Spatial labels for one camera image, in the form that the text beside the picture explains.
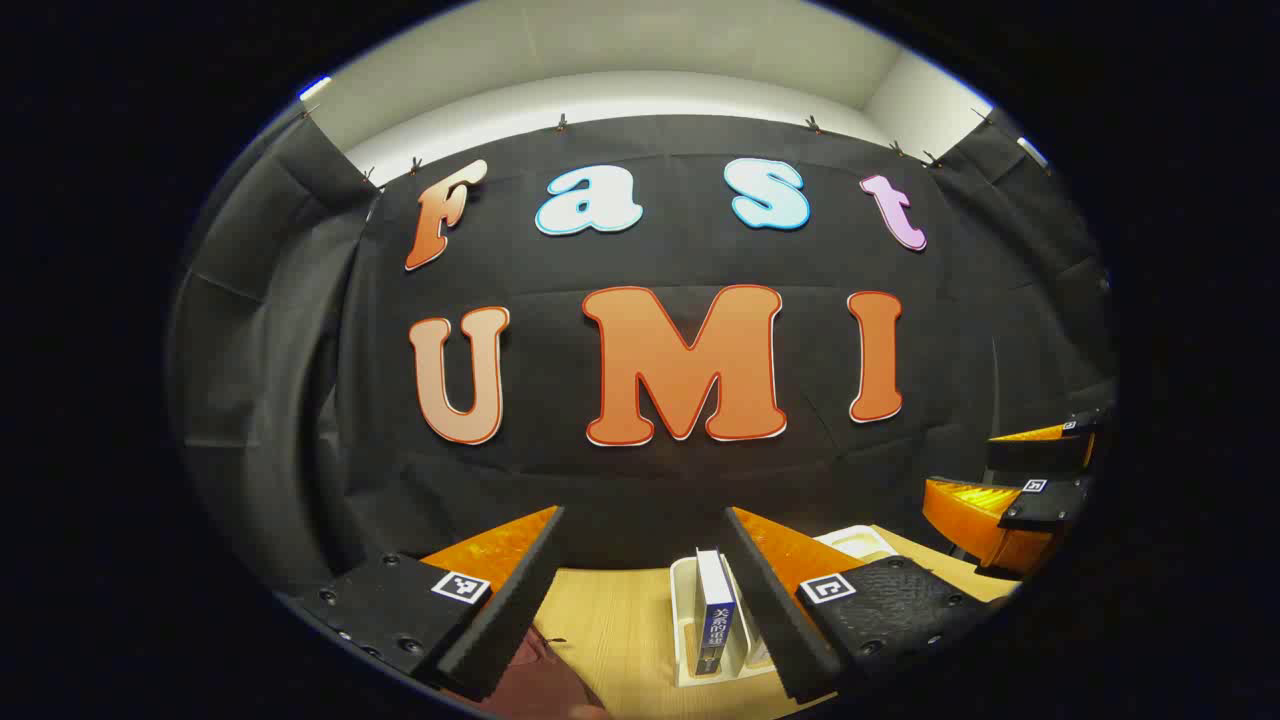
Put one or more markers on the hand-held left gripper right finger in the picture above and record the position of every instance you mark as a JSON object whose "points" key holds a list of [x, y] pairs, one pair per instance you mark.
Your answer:
{"points": [[775, 620]]}

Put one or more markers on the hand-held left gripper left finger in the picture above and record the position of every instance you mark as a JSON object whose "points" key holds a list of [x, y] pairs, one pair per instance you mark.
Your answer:
{"points": [[520, 600]]}

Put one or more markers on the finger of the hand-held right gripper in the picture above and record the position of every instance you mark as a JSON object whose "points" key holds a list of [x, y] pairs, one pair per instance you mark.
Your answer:
{"points": [[975, 520], [1040, 455]]}

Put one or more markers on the blue cover book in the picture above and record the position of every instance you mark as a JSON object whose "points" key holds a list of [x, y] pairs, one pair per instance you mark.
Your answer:
{"points": [[714, 610]]}

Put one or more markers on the maroon schoolbag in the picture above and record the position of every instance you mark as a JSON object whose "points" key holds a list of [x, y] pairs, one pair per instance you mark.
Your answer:
{"points": [[530, 680]]}

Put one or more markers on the white plastic bookshelf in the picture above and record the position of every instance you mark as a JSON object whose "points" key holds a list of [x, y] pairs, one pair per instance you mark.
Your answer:
{"points": [[688, 650]]}

